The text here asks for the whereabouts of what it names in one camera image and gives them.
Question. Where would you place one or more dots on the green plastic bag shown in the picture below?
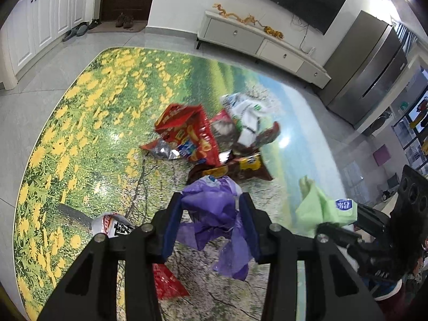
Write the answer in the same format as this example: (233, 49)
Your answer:
(317, 208)

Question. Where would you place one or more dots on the white TV cabinet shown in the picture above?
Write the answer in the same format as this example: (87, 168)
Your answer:
(246, 39)

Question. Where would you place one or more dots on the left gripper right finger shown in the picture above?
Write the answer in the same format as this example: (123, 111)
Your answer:
(307, 274)

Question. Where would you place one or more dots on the blue white gloved right hand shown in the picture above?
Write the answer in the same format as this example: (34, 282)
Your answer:
(381, 286)

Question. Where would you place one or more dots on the pink red paper box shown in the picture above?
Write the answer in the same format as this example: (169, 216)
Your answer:
(166, 284)

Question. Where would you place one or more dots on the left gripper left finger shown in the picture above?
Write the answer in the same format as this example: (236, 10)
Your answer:
(87, 291)

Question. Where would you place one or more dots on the silver double-door refrigerator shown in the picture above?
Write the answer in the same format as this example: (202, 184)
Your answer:
(363, 68)

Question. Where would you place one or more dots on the purple stool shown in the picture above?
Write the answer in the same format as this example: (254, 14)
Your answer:
(381, 155)

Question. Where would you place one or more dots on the grey slippers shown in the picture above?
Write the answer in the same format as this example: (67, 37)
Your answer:
(80, 29)

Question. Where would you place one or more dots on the white printed plastic bag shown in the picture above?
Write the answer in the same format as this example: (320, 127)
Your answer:
(247, 112)

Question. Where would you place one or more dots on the purple plastic bag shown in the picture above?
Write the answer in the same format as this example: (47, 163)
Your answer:
(211, 204)

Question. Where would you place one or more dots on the white red wrapper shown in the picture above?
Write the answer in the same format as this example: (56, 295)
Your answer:
(112, 225)

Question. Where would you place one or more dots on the golden dragon figurine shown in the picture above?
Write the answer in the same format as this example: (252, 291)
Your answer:
(249, 20)

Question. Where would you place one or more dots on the red chip bag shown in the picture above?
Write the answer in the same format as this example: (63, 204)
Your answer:
(184, 131)

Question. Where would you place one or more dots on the white shoe cabinet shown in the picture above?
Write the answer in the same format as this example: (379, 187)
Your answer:
(31, 27)

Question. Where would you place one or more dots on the brown snack wrapper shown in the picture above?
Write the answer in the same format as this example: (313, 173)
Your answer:
(238, 169)

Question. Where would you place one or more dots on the brown shoes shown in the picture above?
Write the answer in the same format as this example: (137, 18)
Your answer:
(124, 21)

